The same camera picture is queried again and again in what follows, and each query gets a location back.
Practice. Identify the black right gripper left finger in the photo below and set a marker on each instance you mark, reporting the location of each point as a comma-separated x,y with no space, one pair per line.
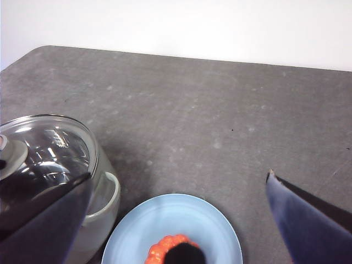
46,225

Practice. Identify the blue round plate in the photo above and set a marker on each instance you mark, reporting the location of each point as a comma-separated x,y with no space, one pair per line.
170,217

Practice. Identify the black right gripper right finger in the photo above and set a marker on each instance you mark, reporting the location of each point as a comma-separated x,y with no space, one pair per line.
308,228

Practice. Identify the glass lid with green knob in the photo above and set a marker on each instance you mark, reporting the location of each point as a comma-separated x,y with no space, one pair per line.
55,143

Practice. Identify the orange pumpkin with green stem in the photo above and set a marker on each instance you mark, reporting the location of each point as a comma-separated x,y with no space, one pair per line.
157,250

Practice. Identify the pale green electric steamer pot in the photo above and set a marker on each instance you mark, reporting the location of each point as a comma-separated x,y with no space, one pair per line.
110,209

